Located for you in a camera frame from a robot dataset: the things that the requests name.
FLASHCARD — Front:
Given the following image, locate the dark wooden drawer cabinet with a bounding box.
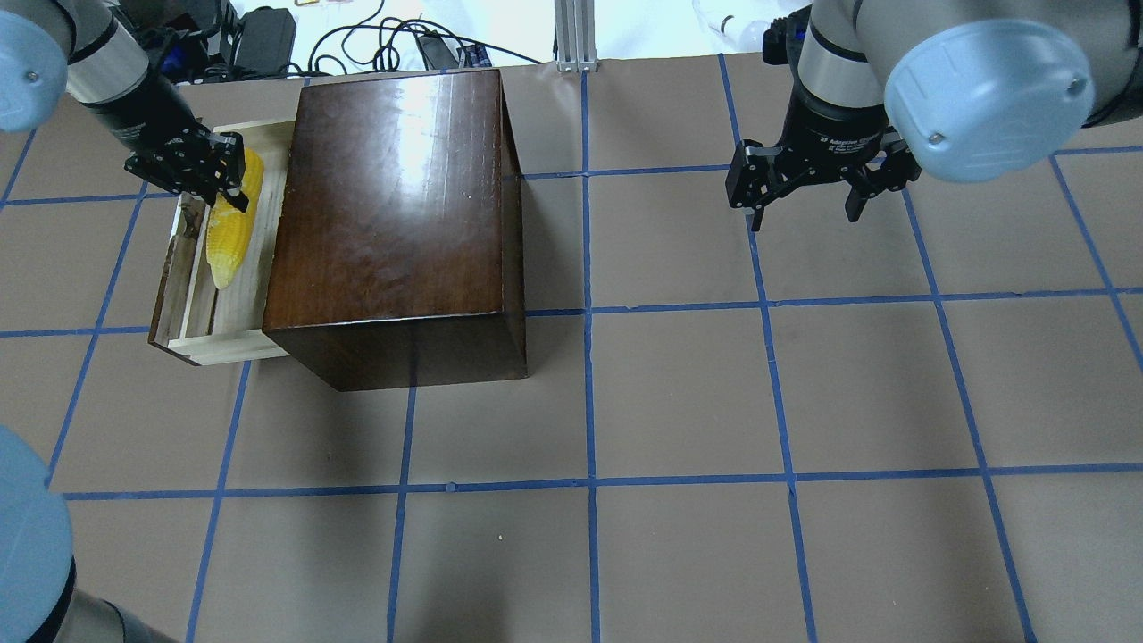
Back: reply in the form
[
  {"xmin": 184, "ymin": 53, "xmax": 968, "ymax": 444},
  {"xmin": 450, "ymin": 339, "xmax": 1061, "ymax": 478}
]
[{"xmin": 263, "ymin": 69, "xmax": 528, "ymax": 391}]

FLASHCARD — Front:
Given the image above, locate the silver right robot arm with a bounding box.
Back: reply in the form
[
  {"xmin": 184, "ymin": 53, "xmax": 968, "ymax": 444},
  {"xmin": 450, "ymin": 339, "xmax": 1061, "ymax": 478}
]
[{"xmin": 725, "ymin": 1, "xmax": 1140, "ymax": 231}]

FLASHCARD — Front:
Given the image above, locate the light wood drawer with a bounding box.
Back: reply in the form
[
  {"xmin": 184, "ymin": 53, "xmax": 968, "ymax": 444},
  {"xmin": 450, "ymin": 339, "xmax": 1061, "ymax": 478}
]
[{"xmin": 147, "ymin": 118, "xmax": 295, "ymax": 365}]

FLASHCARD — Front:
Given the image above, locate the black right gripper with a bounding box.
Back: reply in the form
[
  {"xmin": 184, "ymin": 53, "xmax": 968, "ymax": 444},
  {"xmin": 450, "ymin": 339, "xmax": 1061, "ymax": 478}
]
[{"xmin": 725, "ymin": 85, "xmax": 922, "ymax": 233}]

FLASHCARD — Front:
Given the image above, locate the aluminium frame post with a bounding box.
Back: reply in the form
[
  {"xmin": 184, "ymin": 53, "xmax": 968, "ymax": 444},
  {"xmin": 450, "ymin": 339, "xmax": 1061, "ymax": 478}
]
[{"xmin": 554, "ymin": 0, "xmax": 599, "ymax": 73}]

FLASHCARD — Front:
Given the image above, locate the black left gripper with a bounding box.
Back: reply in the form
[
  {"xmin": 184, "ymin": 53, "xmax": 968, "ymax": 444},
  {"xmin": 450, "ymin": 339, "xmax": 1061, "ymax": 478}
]
[{"xmin": 123, "ymin": 124, "xmax": 246, "ymax": 212}]

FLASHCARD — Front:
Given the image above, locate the yellow corn cob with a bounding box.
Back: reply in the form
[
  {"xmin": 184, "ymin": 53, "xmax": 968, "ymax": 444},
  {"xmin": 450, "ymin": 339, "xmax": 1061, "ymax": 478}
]
[{"xmin": 205, "ymin": 148, "xmax": 264, "ymax": 290}]

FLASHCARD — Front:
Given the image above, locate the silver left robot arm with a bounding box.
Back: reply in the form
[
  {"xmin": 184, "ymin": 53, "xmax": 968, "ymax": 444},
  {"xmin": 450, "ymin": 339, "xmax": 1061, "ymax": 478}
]
[{"xmin": 1, "ymin": 1, "xmax": 253, "ymax": 212}]

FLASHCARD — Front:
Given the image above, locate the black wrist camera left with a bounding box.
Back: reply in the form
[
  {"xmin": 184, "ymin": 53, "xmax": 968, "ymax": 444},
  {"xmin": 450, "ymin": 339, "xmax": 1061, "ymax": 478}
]
[{"xmin": 139, "ymin": 26, "xmax": 211, "ymax": 85}]

